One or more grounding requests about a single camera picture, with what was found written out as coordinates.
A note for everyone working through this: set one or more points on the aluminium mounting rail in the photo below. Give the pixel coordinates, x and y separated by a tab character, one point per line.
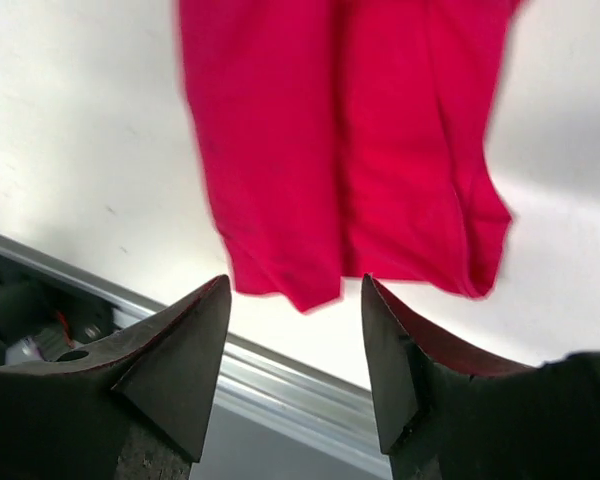
277	418

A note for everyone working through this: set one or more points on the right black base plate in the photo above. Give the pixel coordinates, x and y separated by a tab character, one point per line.
43	318

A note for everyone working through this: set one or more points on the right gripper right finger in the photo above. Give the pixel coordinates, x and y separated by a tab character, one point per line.
447	409

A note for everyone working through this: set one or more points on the crimson red t shirt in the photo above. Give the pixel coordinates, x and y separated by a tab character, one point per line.
346	138

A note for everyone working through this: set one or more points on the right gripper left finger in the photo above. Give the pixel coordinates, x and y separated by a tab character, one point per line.
133	405

